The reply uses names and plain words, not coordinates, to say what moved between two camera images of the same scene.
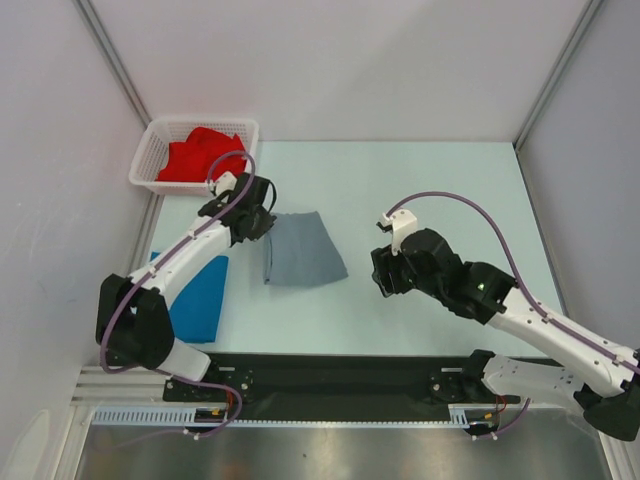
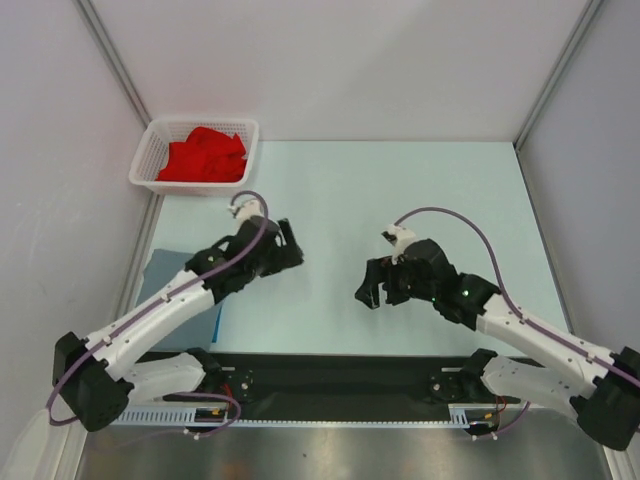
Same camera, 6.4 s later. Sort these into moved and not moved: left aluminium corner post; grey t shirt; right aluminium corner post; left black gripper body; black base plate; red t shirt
Moved: grey t shirt; left black gripper body
Not moved: red t shirt; left aluminium corner post; black base plate; right aluminium corner post
